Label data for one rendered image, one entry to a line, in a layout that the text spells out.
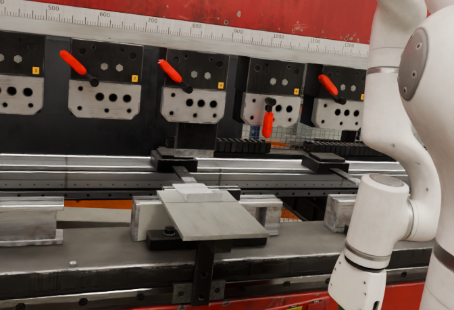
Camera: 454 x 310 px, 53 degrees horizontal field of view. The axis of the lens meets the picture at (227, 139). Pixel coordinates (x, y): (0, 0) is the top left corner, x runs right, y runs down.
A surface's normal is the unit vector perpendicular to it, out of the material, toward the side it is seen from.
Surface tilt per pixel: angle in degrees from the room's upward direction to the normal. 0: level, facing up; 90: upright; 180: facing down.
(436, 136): 128
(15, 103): 90
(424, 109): 116
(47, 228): 90
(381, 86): 79
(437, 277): 90
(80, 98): 90
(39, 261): 0
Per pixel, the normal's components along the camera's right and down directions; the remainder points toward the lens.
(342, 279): -0.88, 0.00
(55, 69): 0.33, 0.23
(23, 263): 0.11, -0.97
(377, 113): -0.64, -0.11
